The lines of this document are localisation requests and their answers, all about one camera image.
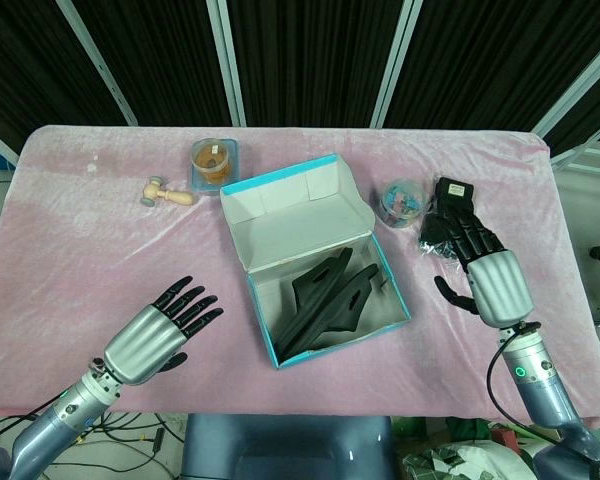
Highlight wooden toy hammer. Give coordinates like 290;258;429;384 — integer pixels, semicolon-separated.
139;176;199;208

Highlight green and white bags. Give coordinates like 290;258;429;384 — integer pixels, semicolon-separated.
397;417;537;480

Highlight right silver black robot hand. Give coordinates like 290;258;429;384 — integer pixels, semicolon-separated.
433;206;535;329

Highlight clear jar with coloured pieces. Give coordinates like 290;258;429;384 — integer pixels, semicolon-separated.
379;179;428;229

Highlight blue cardboard shoe box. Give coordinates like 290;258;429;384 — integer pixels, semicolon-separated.
218;153;412;371

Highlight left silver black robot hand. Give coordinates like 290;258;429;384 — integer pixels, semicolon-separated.
102;275;225;386

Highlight pink velvet tablecloth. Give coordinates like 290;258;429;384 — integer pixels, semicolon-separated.
0;124;600;421

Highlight clear jar with orange contents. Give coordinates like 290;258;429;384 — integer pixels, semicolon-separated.
189;138;231;185

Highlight black slipper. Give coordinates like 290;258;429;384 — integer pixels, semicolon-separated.
272;247;354;359
279;264;379;361

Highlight black curtain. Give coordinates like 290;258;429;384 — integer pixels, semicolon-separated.
0;0;600;161

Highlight white frame post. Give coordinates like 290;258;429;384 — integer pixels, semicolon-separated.
57;0;140;127
531;43;600;139
368;0;425;128
204;0;247;127

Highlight clear container with blue lid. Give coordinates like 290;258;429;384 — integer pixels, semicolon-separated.
188;138;242;195

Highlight white frame rail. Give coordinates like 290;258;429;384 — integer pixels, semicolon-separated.
549;141;600;172

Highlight black floor cables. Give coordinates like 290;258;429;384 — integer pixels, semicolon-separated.
0;412;184;480

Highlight black socks in plastic pack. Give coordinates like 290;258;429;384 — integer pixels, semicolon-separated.
419;175;479;261

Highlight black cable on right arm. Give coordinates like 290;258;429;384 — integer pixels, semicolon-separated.
486;334;556;441

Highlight dark blue robot torso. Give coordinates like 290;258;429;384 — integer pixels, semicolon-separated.
182;413;396;480

